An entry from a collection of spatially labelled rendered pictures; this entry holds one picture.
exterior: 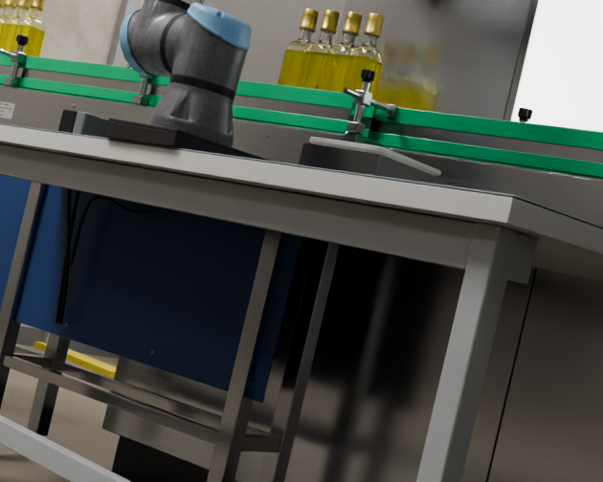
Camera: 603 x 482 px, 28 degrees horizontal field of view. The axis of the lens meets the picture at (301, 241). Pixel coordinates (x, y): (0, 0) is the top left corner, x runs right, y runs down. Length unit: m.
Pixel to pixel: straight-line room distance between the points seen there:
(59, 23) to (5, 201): 2.44
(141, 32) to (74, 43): 3.25
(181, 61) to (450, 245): 0.71
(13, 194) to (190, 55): 1.04
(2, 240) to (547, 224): 1.76
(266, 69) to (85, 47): 2.62
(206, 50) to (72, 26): 3.38
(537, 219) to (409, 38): 1.21
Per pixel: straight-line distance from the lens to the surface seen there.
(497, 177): 2.26
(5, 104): 3.07
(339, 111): 2.39
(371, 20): 2.56
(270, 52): 2.92
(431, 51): 2.62
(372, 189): 1.61
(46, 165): 2.36
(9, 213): 3.01
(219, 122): 2.05
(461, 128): 2.34
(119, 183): 2.14
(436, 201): 1.53
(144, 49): 2.17
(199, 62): 2.06
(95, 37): 5.49
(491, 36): 2.55
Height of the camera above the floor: 0.60
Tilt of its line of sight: 1 degrees up
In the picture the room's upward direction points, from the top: 13 degrees clockwise
